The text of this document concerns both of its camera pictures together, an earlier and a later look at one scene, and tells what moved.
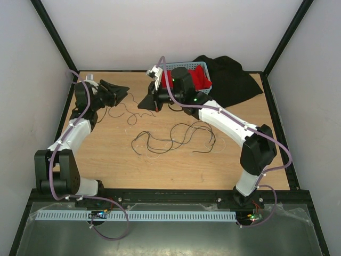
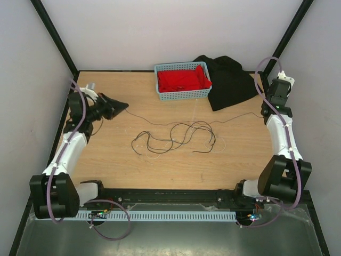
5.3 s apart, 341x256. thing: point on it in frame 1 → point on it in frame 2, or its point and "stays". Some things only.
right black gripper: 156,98 → 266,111
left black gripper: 115,93 → 113,107
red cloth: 200,80 stays
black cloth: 229,82 stays
